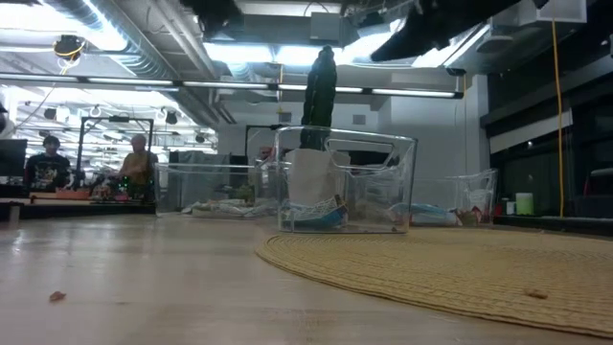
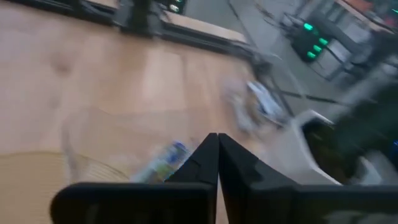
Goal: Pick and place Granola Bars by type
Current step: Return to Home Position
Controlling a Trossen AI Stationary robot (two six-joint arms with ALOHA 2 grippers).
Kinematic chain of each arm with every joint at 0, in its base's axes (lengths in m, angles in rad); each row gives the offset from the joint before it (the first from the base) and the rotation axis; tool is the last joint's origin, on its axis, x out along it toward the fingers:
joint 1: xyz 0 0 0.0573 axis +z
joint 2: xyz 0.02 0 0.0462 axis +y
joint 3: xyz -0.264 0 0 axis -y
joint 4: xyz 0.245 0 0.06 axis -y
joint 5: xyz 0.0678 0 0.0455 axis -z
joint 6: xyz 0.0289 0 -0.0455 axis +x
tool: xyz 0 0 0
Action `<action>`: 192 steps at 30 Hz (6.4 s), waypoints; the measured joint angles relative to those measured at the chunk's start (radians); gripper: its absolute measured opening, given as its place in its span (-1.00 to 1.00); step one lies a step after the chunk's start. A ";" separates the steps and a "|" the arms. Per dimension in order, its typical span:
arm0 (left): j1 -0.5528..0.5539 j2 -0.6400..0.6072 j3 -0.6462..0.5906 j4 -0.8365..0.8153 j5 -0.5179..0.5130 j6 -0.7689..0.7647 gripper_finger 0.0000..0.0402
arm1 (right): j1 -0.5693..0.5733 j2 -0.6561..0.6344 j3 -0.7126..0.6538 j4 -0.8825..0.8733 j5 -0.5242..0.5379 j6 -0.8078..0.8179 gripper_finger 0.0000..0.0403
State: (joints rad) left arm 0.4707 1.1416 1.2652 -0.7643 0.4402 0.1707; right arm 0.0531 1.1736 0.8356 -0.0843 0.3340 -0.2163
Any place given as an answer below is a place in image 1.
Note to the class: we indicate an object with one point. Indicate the granola crumb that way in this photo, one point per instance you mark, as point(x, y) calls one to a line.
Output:
point(536, 293)
point(57, 296)

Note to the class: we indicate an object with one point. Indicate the green red-logo granola bar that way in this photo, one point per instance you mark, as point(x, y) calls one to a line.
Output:
point(474, 213)

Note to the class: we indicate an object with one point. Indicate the green blue granola bar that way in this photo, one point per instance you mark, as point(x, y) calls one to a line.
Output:
point(254, 209)

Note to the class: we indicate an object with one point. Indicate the small white cup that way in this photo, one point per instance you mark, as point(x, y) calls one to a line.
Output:
point(510, 208)

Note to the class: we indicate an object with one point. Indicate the black computer monitor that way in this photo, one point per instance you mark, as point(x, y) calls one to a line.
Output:
point(12, 158)

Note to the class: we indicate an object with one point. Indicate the person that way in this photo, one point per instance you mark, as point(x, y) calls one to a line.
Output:
point(48, 167)
point(139, 167)

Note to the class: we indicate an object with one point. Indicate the white ceiling box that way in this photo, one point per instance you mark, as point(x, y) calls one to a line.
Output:
point(565, 12)

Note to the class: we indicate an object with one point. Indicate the round yellow woven placemat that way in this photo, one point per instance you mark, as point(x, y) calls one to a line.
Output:
point(431, 273)

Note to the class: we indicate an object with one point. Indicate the long clear plastic bin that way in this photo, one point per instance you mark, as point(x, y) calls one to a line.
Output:
point(402, 191)

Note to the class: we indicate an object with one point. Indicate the long LED light bar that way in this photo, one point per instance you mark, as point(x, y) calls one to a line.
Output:
point(239, 85)

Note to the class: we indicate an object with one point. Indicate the silver ventilation duct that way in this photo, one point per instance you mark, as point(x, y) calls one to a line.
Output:
point(158, 48)

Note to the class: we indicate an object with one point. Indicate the black background rig frame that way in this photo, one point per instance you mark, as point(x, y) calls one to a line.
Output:
point(119, 119)

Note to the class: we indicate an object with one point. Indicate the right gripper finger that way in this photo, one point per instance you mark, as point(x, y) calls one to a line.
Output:
point(407, 43)

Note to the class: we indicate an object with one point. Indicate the pale green cylinder container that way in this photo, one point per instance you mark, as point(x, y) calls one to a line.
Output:
point(524, 203)

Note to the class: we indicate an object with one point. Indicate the small red container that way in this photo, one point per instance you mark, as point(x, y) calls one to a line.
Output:
point(498, 209)

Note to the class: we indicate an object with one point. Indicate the green cactus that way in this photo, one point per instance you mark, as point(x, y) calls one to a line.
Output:
point(318, 96)

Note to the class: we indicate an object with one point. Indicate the blue white granola bar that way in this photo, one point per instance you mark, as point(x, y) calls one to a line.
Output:
point(431, 215)

